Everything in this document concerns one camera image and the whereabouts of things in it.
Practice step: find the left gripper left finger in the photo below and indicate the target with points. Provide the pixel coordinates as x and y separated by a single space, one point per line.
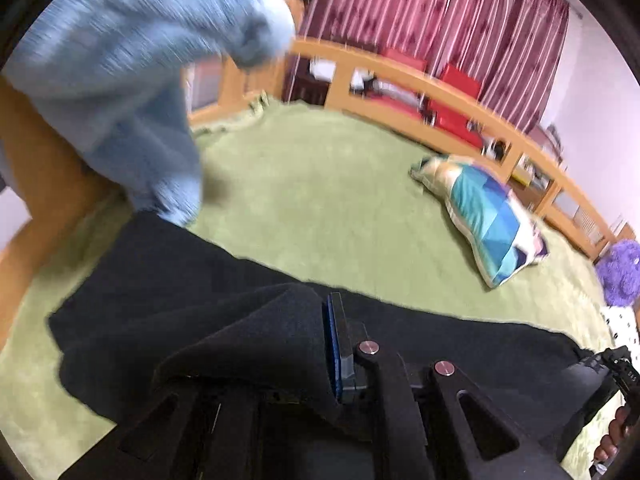
179 434

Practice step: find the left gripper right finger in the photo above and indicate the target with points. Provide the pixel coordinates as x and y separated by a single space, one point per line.
428 422

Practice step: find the black pants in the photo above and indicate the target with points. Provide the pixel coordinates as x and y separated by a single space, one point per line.
165 308

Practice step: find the person's right hand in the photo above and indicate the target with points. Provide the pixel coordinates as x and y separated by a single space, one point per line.
618 430

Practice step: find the white black-dotted pillow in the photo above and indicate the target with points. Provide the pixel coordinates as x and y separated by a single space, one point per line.
622 325

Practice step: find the purple plush toy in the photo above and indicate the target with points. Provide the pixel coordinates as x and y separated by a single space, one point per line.
618 273

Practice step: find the colourful geometric pillow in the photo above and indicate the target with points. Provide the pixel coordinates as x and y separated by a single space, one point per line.
504 238

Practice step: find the green bed blanket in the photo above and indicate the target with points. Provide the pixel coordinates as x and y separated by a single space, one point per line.
322 197

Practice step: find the red striped curtain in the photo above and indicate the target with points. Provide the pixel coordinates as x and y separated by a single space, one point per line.
511 47

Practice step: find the blue plush towel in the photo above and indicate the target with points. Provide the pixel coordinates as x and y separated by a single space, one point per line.
106 75

